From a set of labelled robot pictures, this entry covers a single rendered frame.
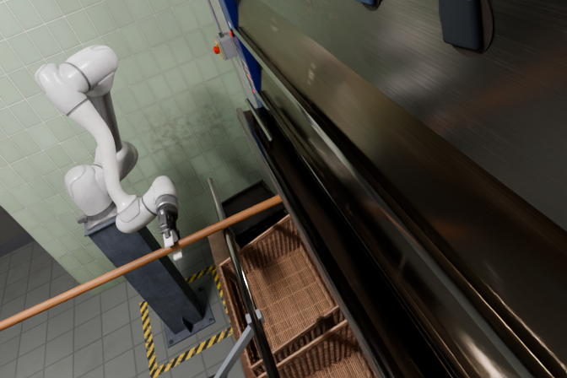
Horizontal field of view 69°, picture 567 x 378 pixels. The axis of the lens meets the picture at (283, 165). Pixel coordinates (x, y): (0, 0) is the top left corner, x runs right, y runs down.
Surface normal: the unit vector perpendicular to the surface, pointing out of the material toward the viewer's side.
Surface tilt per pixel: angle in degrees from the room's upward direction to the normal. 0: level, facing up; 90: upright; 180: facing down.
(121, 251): 90
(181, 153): 90
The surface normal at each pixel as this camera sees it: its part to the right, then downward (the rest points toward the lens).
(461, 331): -0.94, 0.13
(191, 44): 0.32, 0.53
